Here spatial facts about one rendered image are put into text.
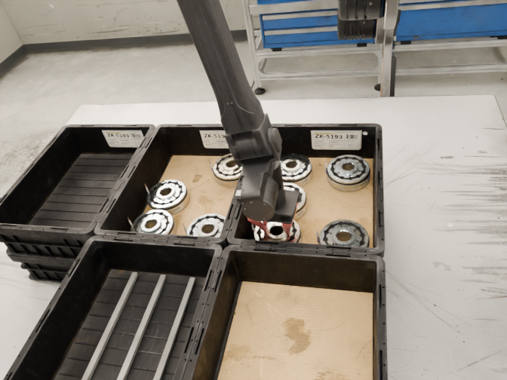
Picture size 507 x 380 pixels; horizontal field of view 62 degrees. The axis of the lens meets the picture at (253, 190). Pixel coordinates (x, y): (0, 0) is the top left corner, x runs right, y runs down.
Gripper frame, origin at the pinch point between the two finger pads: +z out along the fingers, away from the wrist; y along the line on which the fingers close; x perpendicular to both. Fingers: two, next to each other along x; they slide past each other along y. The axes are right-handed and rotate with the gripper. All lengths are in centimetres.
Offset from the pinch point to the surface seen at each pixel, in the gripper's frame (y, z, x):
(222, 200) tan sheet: -17.2, 4.6, 10.1
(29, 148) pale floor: -216, 93, 111
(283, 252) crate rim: 4.5, -6.3, -9.9
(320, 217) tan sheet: 7.9, 4.4, 8.1
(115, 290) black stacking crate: -31.3, 3.7, -19.4
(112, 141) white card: -56, 0, 24
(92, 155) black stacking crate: -64, 6, 22
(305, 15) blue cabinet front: -35, 42, 195
